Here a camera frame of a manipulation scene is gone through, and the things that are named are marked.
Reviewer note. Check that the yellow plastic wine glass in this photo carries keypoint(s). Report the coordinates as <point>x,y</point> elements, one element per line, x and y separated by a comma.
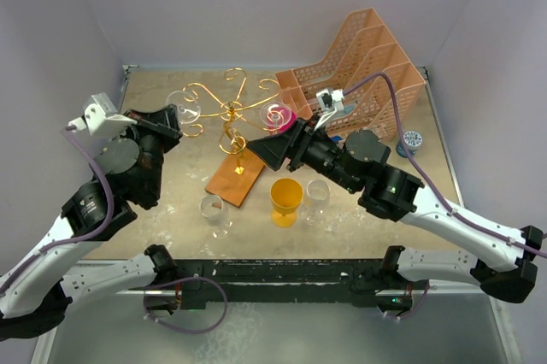
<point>286,196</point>

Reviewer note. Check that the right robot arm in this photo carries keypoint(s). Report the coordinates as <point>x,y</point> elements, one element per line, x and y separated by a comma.
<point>496,258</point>

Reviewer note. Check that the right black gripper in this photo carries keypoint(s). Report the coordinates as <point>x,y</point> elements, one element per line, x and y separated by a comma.
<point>272,149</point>

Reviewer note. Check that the clear champagne flute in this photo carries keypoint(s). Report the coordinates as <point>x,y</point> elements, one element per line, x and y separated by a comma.
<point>267,107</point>

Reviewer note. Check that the orange plastic file organizer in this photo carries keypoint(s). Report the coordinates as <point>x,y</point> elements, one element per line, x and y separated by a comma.
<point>366,60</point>

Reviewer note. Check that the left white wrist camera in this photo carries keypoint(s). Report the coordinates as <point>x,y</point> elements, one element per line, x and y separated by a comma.
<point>100,118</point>

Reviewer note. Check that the blue white round tin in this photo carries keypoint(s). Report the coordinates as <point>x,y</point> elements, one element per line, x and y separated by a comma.
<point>409,144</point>

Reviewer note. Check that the pink plastic wine glass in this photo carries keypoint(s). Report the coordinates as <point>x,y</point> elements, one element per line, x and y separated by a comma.
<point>279,120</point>

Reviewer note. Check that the clear wine glass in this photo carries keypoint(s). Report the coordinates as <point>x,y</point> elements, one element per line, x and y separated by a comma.
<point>315,201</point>
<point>215,212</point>
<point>188,112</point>

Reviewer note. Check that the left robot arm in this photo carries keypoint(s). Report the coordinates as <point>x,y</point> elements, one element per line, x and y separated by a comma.
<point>39,291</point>

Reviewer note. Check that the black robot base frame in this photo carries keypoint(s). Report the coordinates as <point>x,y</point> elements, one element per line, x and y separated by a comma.
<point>362,283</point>

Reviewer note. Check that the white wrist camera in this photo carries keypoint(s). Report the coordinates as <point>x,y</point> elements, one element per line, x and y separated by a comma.
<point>100,118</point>
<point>331,103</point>

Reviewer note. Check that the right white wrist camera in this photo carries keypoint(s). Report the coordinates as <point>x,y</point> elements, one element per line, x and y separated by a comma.
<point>331,103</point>

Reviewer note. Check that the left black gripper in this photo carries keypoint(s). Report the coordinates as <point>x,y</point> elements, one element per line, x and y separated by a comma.
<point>163,121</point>

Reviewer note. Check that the gold wire wine glass rack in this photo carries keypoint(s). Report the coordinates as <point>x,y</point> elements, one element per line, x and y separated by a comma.
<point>239,171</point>

